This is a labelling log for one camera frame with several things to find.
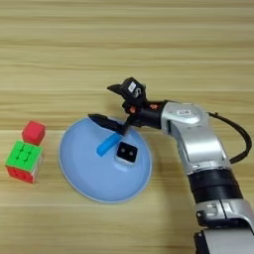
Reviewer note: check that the Rubik's cube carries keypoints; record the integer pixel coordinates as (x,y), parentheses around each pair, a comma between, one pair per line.
(23,160)

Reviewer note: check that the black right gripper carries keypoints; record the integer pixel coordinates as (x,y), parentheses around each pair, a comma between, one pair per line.
(147,114)

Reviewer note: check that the blue rectangular block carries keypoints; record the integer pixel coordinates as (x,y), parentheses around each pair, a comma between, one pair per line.
(107,145)

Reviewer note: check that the small black white cube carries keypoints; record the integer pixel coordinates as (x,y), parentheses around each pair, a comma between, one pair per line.
(127,152)

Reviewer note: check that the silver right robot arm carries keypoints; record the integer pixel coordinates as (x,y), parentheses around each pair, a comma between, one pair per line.
(198,142)

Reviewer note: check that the small black box white label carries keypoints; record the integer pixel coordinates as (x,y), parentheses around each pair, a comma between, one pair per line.
(132,88)

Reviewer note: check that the light blue round plate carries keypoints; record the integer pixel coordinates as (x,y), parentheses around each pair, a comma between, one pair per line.
(96,178)

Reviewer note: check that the red cube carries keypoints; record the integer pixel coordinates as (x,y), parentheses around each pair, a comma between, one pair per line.
(33,132)

